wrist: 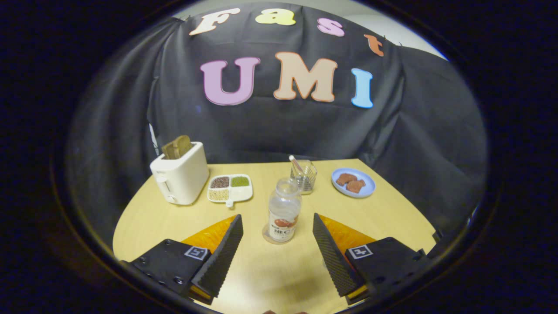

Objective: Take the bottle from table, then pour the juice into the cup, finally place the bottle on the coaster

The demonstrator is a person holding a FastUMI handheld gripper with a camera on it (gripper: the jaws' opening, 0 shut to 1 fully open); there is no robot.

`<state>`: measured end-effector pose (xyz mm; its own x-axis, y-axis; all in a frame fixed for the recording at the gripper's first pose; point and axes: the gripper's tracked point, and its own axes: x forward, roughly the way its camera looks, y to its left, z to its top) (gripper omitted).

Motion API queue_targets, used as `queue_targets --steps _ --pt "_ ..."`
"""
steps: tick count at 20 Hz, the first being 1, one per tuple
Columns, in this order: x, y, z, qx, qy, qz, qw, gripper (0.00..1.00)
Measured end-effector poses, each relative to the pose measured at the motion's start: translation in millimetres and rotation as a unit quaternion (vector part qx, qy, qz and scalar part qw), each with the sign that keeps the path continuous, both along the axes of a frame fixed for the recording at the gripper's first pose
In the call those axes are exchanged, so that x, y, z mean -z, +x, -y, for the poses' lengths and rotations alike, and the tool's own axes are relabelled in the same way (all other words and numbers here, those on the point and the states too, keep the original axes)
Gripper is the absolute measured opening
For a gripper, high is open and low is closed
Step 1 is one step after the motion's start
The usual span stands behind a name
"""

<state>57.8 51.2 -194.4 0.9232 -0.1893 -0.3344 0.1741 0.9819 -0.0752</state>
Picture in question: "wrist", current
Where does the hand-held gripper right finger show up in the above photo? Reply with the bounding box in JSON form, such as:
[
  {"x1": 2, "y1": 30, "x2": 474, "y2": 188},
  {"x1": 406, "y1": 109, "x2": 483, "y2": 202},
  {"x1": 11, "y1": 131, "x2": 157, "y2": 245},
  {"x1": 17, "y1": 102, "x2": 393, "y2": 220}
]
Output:
[{"x1": 313, "y1": 212, "x2": 429, "y2": 305}]

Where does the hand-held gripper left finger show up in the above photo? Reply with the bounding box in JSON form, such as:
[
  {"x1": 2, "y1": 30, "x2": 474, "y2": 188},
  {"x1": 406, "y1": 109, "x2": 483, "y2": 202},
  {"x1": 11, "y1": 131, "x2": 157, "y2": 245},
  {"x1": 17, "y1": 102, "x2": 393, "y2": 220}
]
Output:
[{"x1": 130, "y1": 214, "x2": 244, "y2": 305}]

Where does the clear round coaster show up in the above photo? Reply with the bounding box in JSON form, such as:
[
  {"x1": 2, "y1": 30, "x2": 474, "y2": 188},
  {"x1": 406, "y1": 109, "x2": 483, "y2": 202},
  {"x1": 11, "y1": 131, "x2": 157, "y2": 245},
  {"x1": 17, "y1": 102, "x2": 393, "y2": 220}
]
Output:
[{"x1": 262, "y1": 223, "x2": 298, "y2": 245}]

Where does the clear plastic juice bottle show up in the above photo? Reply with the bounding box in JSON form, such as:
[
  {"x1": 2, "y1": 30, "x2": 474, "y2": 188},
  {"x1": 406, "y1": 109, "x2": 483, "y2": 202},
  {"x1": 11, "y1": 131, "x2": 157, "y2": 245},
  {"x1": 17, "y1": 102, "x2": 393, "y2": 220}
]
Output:
[{"x1": 267, "y1": 177, "x2": 303, "y2": 243}]

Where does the clear glass cup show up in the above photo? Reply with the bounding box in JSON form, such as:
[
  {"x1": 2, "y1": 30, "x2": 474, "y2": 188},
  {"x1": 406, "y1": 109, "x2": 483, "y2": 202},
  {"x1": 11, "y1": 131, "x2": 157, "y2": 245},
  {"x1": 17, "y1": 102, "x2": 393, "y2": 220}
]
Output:
[{"x1": 290, "y1": 159, "x2": 318, "y2": 195}]

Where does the white divided dish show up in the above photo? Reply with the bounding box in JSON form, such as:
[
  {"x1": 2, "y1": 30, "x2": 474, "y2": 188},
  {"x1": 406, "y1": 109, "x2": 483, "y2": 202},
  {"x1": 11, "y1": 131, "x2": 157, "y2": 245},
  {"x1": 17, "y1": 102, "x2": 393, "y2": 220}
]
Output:
[{"x1": 207, "y1": 174, "x2": 254, "y2": 208}]

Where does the wooden table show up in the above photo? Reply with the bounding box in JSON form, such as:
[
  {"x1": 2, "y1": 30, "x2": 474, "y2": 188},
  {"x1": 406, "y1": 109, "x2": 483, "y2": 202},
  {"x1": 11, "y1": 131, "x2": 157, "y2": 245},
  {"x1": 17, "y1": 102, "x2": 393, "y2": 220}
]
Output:
[{"x1": 112, "y1": 158, "x2": 436, "y2": 314}]

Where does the blue round plate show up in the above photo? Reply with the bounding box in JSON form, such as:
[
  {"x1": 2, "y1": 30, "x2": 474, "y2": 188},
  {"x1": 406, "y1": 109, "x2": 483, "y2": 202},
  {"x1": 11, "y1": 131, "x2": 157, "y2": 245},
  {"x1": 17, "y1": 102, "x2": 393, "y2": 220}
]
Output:
[{"x1": 331, "y1": 168, "x2": 376, "y2": 198}]

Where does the white toaster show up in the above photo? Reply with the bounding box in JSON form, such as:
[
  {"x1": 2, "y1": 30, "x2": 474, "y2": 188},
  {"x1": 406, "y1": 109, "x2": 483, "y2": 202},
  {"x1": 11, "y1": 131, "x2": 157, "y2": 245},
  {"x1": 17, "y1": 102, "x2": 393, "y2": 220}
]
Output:
[{"x1": 150, "y1": 141, "x2": 210, "y2": 206}]

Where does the white pink straw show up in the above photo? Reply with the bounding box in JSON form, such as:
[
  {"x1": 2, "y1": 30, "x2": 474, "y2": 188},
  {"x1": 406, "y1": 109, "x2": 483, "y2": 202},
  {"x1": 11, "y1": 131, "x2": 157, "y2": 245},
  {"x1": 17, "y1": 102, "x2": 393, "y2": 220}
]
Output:
[{"x1": 289, "y1": 155, "x2": 306, "y2": 176}]

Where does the black backdrop cloth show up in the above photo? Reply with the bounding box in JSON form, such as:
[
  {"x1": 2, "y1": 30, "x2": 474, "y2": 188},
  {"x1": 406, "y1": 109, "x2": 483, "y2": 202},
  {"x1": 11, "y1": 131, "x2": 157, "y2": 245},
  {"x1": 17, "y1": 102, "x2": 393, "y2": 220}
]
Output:
[{"x1": 65, "y1": 3, "x2": 488, "y2": 245}]

